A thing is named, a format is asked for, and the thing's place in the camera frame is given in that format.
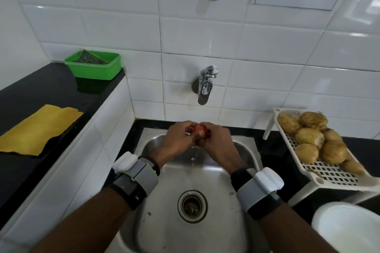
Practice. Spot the metal sink drain strainer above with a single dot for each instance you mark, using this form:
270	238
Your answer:
192	206

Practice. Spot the white round bowl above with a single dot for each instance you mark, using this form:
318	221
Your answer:
347	229

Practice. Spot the stainless steel sink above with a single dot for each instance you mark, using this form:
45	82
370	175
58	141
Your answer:
166	211

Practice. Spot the green scrub pad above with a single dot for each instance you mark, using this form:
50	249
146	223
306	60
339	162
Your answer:
90	57

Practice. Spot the black wrist band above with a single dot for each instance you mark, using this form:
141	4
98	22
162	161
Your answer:
241	179
155	164

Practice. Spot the person's right fingers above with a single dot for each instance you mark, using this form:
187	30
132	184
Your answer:
204	140

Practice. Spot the yellow cleaning cloth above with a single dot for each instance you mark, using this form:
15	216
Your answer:
38	129

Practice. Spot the person's left fingers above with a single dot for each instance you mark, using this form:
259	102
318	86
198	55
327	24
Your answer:
186	127

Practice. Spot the grey wristband with white tracker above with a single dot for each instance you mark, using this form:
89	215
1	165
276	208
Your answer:
261	192
133	178

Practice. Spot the green plastic container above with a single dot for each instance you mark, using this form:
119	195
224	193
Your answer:
95	67

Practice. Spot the person's left hand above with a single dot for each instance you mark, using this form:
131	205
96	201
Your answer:
175	140

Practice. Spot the white plastic draining rack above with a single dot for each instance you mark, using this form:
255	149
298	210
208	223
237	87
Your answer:
323	172

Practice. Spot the chrome wall faucet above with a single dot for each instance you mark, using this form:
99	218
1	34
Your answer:
205	83

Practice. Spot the red tomato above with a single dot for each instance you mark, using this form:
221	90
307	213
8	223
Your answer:
200	129

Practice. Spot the person's left forearm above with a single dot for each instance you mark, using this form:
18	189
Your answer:
89	226

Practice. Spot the person's right forearm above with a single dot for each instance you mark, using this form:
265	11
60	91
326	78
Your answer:
291	229

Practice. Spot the pile of brown potatoes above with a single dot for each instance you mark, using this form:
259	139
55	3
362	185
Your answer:
314	140

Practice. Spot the person's right hand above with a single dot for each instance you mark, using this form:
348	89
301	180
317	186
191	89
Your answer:
219	146

